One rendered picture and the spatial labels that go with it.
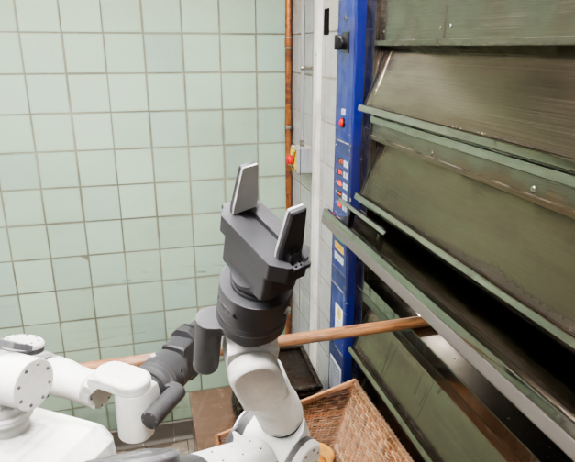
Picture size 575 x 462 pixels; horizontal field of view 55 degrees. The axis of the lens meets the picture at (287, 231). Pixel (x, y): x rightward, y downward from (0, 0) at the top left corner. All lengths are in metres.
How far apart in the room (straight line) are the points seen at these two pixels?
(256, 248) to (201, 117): 1.89
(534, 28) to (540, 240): 0.36
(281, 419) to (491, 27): 0.81
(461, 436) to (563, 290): 0.54
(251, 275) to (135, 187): 1.91
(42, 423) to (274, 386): 0.32
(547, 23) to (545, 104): 0.13
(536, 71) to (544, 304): 0.40
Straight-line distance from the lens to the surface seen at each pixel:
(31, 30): 2.45
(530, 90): 1.08
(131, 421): 1.07
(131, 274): 2.61
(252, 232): 0.60
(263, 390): 0.74
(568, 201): 1.00
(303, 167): 2.20
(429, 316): 1.10
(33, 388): 0.80
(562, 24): 1.04
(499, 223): 1.16
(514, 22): 1.14
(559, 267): 1.03
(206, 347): 0.71
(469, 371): 1.38
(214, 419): 2.19
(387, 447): 1.72
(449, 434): 1.45
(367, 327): 1.46
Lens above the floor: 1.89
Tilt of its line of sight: 18 degrees down
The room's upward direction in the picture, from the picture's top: straight up
